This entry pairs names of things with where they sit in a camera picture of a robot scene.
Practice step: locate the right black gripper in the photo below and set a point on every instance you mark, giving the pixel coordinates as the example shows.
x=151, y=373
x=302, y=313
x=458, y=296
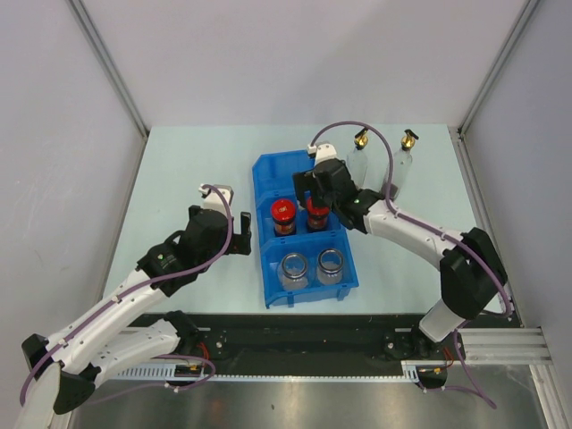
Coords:
x=305, y=181

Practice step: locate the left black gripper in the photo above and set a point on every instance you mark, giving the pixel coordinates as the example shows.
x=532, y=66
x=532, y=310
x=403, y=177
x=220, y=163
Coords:
x=239, y=242

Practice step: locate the red-lid sauce jar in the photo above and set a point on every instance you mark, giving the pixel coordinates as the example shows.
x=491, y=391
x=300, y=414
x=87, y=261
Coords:
x=283, y=213
x=317, y=217

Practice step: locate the oil dispenser bottle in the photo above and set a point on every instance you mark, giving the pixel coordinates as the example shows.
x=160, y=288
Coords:
x=357, y=160
x=394, y=182

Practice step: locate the clear glass jar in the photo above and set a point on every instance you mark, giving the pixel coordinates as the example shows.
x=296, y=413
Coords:
x=330, y=264
x=293, y=272

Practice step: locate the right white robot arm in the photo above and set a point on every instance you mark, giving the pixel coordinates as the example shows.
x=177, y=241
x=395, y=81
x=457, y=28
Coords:
x=471, y=271

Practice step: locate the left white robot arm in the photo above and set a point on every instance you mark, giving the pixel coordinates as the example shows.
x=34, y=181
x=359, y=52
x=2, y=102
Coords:
x=77, y=360

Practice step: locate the blue three-compartment plastic bin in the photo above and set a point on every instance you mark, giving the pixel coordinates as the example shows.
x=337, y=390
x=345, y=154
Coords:
x=272, y=180

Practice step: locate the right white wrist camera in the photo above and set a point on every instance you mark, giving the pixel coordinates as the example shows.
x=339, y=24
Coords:
x=321, y=152

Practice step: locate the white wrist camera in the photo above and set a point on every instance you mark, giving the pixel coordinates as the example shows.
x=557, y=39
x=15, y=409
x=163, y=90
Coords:
x=216, y=197
x=321, y=152

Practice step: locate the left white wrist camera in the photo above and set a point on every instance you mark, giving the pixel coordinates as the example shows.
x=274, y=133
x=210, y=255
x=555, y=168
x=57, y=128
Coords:
x=216, y=197

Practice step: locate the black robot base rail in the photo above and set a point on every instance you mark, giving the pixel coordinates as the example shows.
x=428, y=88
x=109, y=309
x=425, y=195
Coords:
x=304, y=344

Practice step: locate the white slotted cable duct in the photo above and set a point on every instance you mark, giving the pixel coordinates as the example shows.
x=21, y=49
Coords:
x=178, y=373

